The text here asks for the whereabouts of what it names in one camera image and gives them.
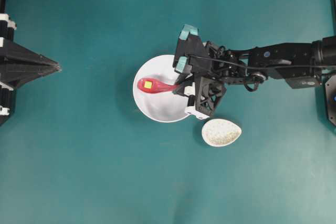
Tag large white bowl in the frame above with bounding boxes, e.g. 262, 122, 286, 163
133, 55, 189, 123

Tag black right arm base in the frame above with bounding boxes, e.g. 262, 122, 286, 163
316, 73, 335, 131

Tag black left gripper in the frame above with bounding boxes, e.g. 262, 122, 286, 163
1, 13, 61, 126

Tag yellow hexagonal prism block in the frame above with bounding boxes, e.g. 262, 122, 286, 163
143, 81, 152, 89

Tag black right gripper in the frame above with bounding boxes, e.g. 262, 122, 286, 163
173, 73, 226, 120

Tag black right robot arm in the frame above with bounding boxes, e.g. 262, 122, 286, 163
173, 35, 335, 119

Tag black camera cable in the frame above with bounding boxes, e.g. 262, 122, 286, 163
187, 55, 336, 74

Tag speckled egg-shaped dish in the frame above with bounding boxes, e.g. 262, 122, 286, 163
202, 119, 242, 147

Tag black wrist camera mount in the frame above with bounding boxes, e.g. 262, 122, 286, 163
173, 24, 212, 74

